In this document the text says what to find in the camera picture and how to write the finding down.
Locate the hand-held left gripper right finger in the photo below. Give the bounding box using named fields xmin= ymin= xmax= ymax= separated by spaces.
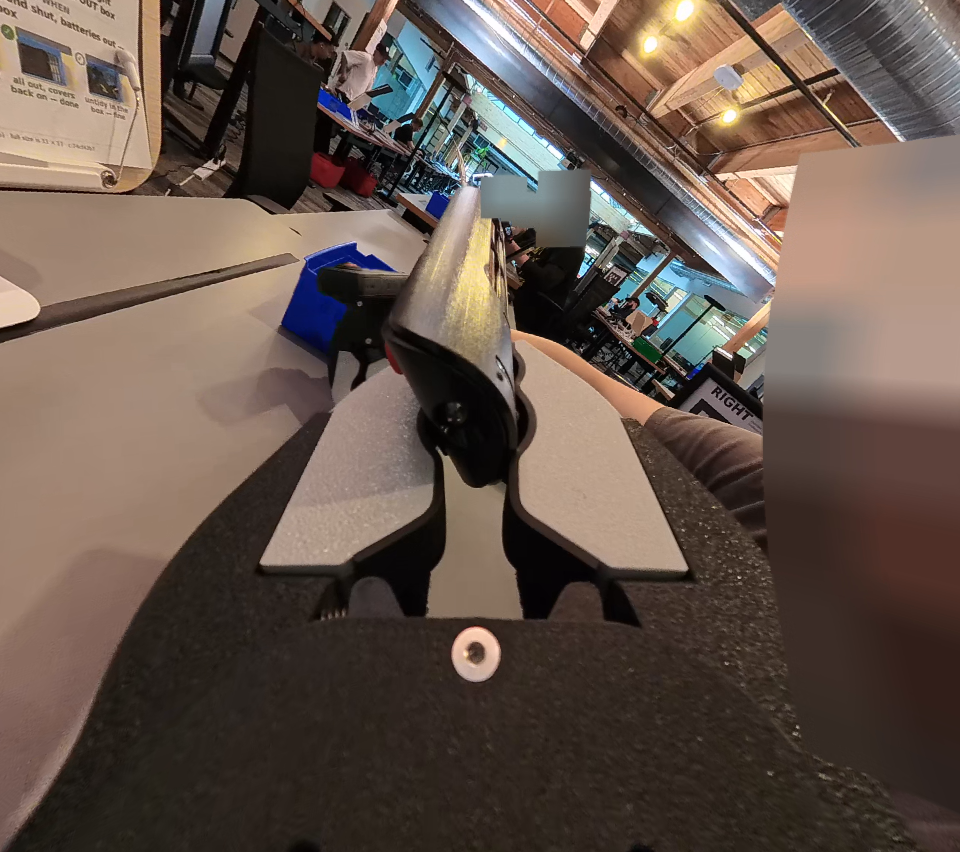
xmin=508 ymin=344 xmax=691 ymax=576

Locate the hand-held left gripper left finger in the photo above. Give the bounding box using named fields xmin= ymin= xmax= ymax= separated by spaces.
xmin=258 ymin=365 xmax=445 ymax=574

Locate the blue plastic bin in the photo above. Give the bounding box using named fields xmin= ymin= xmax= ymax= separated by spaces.
xmin=281 ymin=242 xmax=399 ymax=357

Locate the person's right forearm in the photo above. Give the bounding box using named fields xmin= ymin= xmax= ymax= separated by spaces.
xmin=512 ymin=331 xmax=770 ymax=553

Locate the black panel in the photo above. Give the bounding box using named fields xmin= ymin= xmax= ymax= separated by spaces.
xmin=225 ymin=23 xmax=325 ymax=212

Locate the white board stand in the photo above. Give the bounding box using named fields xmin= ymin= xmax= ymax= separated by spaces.
xmin=0 ymin=275 xmax=41 ymax=328

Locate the wooden board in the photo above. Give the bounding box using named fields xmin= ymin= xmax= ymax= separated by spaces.
xmin=0 ymin=0 xmax=163 ymax=195

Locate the wire sheet clip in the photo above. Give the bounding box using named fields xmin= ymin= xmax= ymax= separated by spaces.
xmin=99 ymin=48 xmax=145 ymax=190

